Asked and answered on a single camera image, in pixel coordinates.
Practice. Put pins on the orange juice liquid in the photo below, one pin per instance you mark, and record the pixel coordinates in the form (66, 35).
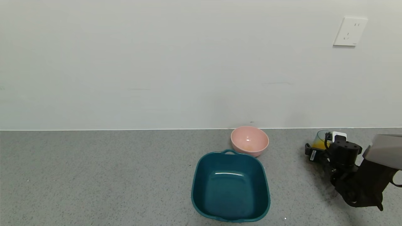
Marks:
(319, 145)

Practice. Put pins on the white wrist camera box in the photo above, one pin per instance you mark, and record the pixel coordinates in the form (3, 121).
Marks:
(339, 136)

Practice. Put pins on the pink round bowl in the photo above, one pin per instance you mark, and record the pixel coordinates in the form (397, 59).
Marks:
(249, 141)

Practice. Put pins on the white wall power socket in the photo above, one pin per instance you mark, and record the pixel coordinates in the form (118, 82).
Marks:
(350, 31)

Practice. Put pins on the teal square plastic basin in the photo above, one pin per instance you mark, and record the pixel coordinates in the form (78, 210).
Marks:
(230, 191)

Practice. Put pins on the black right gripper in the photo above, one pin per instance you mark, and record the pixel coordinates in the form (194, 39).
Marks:
(312, 154)

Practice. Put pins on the clear ribbed plastic cup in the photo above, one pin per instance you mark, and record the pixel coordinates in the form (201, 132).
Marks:
(320, 138)

